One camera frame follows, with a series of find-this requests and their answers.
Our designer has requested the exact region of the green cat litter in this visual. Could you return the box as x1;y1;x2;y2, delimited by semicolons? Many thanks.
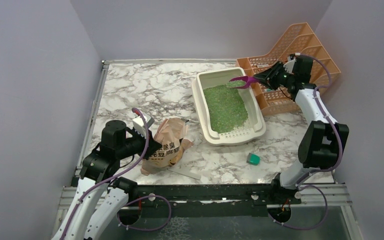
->
203;84;248;134

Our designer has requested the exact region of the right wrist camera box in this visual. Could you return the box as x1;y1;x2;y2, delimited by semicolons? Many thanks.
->
283;52;301;74

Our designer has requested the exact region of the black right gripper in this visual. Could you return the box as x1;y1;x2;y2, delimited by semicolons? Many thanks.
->
254;61;296;91

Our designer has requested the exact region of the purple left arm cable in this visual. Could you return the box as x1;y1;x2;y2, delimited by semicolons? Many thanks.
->
59;107;173;240

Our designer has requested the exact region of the orange cat litter bag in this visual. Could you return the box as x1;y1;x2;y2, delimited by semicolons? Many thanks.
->
140;117;194;176

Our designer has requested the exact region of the black metal base rail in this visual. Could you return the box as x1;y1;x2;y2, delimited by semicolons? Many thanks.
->
110;183;302;218

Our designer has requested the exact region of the orange mesh file organizer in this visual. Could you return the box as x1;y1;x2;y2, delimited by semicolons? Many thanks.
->
235;22;341;116

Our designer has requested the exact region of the small green box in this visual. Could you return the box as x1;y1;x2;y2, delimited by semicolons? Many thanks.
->
246;153;261;166

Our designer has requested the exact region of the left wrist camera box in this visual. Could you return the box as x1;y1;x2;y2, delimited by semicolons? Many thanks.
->
132;113;155;137

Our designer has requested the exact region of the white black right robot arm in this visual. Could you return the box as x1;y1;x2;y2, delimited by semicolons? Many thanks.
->
253;53;349;204

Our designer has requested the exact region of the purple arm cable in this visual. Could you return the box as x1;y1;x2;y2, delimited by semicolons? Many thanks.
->
59;107;173;240
267;54;344;231

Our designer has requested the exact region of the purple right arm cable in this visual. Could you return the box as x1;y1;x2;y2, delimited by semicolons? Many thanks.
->
267;54;344;231

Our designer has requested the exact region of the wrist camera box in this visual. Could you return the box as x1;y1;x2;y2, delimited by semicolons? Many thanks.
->
283;52;301;74
132;113;155;137

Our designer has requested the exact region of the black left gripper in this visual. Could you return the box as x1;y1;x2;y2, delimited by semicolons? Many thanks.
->
117;126;163;160

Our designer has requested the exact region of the white plastic litter box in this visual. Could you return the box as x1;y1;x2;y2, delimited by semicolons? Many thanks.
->
191;67;266;146

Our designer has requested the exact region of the magenta plastic litter scoop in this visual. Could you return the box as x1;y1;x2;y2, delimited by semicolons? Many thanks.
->
226;76;259;89

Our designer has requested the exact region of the white marker pen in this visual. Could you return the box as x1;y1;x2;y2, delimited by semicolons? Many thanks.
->
256;64;270;68

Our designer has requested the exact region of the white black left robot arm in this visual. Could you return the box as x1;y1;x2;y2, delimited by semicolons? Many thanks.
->
53;114;162;240

